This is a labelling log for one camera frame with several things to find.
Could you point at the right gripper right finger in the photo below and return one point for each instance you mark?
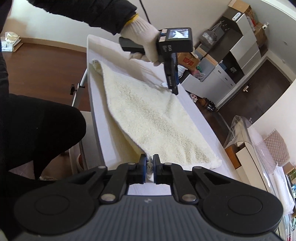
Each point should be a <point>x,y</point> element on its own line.
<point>178,179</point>

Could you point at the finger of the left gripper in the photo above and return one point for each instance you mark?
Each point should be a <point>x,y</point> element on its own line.
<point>172,81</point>

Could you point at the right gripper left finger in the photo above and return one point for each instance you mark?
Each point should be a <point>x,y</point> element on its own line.
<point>116,182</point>

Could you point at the cream yellow towel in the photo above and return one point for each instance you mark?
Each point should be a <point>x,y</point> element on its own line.
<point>154,121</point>

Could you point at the black sleeved left forearm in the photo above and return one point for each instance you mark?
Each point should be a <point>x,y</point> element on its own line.
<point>110,15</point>

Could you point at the white gloved left hand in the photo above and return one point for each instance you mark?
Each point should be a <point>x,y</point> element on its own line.
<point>143,33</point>

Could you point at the cardboard box with hat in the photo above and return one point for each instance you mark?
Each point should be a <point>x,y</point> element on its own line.
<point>188,60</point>

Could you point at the grey hanging bag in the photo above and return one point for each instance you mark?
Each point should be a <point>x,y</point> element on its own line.
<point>211,36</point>

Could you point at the white grey cabinet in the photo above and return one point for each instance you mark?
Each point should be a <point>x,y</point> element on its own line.
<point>229,60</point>

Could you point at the cream dining table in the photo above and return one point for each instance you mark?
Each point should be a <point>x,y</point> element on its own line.
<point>254,163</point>

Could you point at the dark wooden door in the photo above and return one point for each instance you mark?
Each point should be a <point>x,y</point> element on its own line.
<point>261,91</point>

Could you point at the person black trousers leg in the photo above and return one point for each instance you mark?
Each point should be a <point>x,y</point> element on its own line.
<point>37,130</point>

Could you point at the patterned chair back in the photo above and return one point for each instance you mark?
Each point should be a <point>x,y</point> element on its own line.
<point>277,148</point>

